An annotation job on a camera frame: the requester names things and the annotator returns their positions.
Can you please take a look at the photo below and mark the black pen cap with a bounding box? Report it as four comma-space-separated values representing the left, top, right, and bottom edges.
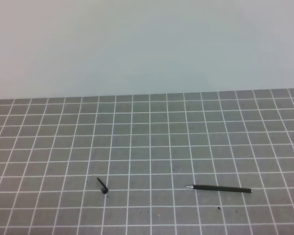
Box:
97, 178, 109, 194

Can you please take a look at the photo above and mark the black pen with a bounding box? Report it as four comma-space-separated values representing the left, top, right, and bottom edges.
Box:
185, 185, 252, 193

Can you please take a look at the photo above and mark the grey grid tablecloth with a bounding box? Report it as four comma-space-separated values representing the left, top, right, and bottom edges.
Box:
0, 89, 294, 235

